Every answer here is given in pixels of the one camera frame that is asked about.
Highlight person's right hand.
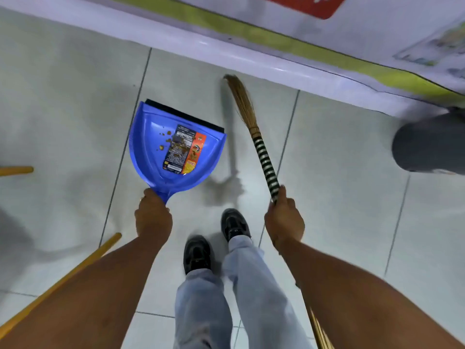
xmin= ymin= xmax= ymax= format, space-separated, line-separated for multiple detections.
xmin=264 ymin=185 xmax=306 ymax=252

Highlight person's left hand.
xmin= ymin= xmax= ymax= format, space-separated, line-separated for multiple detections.
xmin=134 ymin=188 xmax=173 ymax=239

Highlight straw broom with striped handle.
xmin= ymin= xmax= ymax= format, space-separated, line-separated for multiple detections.
xmin=223 ymin=74 xmax=335 ymax=349

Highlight blue plastic dustpan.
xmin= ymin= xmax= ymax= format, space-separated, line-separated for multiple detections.
xmin=129 ymin=99 xmax=227 ymax=205

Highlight person's right forearm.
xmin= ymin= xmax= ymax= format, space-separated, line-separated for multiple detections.
xmin=278 ymin=238 xmax=465 ymax=349

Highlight person's left forearm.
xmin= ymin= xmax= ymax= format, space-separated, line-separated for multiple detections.
xmin=0 ymin=234 xmax=177 ymax=349

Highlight person's right black shoe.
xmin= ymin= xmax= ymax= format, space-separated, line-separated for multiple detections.
xmin=221 ymin=208 xmax=252 ymax=243

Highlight person's black shoe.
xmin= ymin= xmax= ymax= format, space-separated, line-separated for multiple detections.
xmin=221 ymin=208 xmax=252 ymax=243
xmin=183 ymin=235 xmax=212 ymax=275

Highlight brown dirt crumbs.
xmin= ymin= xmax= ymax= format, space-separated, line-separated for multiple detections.
xmin=158 ymin=130 xmax=199 ymax=162

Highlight person's left black shoe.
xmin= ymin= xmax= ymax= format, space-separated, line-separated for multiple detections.
xmin=183 ymin=235 xmax=212 ymax=275

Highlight yellow wooden stick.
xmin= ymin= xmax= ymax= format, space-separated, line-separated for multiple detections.
xmin=0 ymin=166 xmax=34 ymax=177
xmin=0 ymin=232 xmax=123 ymax=341

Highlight light blue jeans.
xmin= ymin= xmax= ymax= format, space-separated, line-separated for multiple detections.
xmin=174 ymin=235 xmax=315 ymax=349

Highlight grey round container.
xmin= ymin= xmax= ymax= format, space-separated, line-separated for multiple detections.
xmin=392 ymin=107 xmax=465 ymax=175

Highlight white banner with green stripe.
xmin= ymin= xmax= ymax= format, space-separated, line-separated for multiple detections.
xmin=0 ymin=0 xmax=465 ymax=119

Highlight red sign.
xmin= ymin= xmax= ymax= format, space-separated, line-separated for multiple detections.
xmin=254 ymin=0 xmax=349 ymax=20

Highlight colourful printed poster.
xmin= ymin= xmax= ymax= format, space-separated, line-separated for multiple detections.
xmin=394 ymin=18 xmax=465 ymax=82

